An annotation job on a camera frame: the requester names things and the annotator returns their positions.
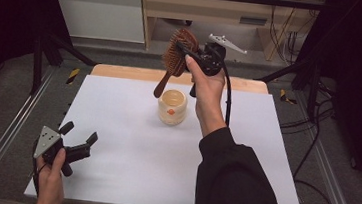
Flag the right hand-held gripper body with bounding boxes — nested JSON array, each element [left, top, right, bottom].
[[188, 32, 249, 103]]

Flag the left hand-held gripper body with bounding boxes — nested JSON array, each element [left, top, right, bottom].
[[30, 123, 95, 181]]

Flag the wooden hairbrush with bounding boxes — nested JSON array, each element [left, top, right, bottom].
[[152, 26, 201, 102]]

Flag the cream ribbed cup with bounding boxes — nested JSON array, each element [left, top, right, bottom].
[[155, 87, 190, 128]]

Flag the person's right hand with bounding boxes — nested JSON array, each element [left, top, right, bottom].
[[177, 54, 234, 139]]

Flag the person's left hand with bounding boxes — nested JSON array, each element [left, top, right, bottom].
[[32, 145, 70, 202]]

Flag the white table cover sheet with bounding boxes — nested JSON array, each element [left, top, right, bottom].
[[23, 69, 318, 204]]

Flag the beige wooden desk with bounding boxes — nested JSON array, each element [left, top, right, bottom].
[[133, 0, 327, 67]]

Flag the yellow black tape marker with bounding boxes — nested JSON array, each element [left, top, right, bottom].
[[65, 67, 82, 86], [278, 88, 301, 106]]

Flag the black metal stand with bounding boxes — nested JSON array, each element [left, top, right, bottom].
[[251, 51, 324, 123], [29, 30, 100, 102]]

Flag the black curtain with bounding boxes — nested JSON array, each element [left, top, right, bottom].
[[0, 0, 77, 122], [285, 0, 362, 194]]

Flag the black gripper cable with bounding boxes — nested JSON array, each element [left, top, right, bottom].
[[211, 51, 238, 128]]

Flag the aluminium rail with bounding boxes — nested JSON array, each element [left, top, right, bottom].
[[0, 60, 57, 204], [284, 90, 362, 204]]

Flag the bundle of hanging cables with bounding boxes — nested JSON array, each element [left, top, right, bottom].
[[264, 3, 314, 66]]

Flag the black floor cables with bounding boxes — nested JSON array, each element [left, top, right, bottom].
[[272, 75, 350, 204]]

